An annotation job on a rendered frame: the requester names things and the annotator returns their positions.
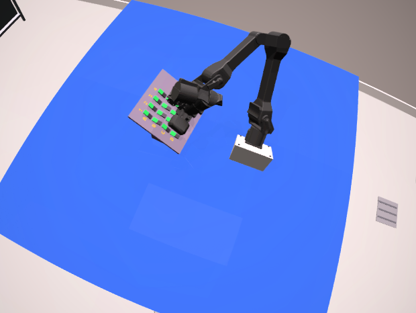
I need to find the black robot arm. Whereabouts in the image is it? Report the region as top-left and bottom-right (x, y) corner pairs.
(167, 31), (291, 149)

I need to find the grey switch panel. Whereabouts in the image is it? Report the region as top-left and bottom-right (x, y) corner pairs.
(127, 69), (201, 154)

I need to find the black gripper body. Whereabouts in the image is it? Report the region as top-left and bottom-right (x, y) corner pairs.
(168, 104), (204, 135)

